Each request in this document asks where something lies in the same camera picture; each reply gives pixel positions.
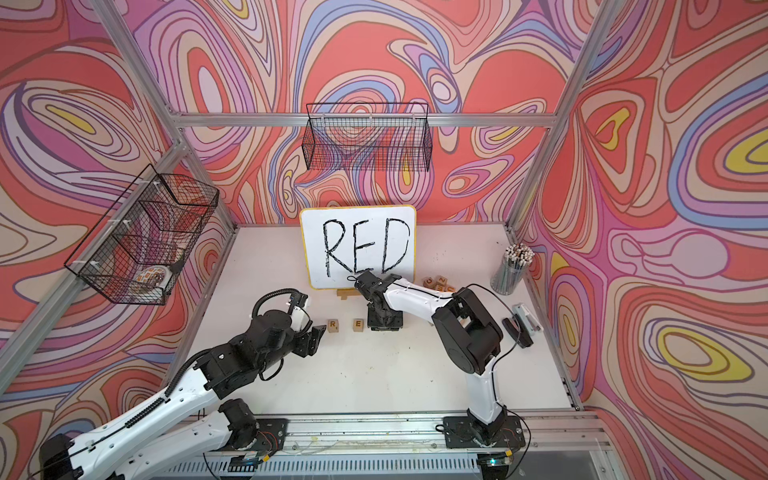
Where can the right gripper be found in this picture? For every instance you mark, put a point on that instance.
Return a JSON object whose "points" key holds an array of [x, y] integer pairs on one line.
{"points": [[375, 326]]}

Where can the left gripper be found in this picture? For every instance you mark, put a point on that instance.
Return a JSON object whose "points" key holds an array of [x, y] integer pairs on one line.
{"points": [[309, 341]]}

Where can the wooden E block orange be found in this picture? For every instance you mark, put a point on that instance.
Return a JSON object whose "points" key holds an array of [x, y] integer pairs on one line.
{"points": [[358, 325]]}

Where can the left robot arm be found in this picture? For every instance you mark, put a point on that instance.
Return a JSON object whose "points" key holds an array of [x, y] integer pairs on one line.
{"points": [[197, 412]]}

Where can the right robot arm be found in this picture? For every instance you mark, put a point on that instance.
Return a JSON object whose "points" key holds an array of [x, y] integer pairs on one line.
{"points": [[469, 334]]}

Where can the whiteboard with RED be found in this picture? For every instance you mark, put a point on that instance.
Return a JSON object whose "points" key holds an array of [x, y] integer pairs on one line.
{"points": [[343, 242]]}

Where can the wooden whiteboard stand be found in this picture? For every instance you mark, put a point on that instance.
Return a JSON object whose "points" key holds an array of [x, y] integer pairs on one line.
{"points": [[346, 293]]}

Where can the cup of pencils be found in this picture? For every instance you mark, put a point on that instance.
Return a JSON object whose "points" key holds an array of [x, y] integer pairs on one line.
{"points": [[514, 262]]}

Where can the black stapler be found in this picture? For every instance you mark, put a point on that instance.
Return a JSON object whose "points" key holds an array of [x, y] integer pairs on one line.
{"points": [[521, 325]]}

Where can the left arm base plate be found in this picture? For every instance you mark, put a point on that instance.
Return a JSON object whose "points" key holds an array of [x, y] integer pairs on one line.
{"points": [[263, 435]]}

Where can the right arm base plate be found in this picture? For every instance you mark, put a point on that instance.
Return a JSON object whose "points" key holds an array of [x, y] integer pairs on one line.
{"points": [[466, 431]]}

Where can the back wire basket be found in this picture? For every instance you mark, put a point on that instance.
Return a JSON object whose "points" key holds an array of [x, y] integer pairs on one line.
{"points": [[368, 136]]}

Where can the wire basket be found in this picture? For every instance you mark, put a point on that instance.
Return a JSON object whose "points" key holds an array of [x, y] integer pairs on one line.
{"points": [[157, 220], [368, 136]]}

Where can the left wire basket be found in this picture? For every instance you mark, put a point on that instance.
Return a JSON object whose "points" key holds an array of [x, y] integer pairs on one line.
{"points": [[157, 220]]}

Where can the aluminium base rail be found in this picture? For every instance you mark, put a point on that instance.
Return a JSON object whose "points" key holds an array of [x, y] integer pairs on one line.
{"points": [[432, 445]]}

